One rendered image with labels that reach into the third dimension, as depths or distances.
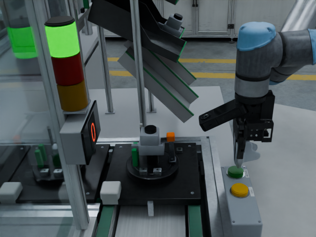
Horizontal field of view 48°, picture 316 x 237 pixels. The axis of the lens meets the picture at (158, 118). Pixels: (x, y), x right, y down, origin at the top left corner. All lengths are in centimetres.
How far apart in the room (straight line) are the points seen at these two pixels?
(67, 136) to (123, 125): 76
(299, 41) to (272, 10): 419
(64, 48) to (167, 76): 64
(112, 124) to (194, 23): 371
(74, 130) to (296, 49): 47
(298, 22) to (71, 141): 63
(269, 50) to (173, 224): 45
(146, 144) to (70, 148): 29
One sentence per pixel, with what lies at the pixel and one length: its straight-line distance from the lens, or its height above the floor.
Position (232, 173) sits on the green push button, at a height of 97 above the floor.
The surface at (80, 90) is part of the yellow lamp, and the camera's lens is 63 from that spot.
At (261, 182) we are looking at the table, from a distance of 111.
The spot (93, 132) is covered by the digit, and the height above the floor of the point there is 120.
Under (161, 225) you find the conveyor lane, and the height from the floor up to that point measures 92.
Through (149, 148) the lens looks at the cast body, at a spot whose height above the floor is 105.
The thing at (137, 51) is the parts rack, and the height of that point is 122.
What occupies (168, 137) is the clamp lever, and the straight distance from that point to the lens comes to 89.
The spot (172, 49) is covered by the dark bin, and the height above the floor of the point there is 120.
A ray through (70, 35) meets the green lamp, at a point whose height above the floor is 139.
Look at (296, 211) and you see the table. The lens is 104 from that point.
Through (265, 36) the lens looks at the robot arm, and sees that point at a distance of 76.
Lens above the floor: 155
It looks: 30 degrees down
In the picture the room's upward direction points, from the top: 3 degrees counter-clockwise
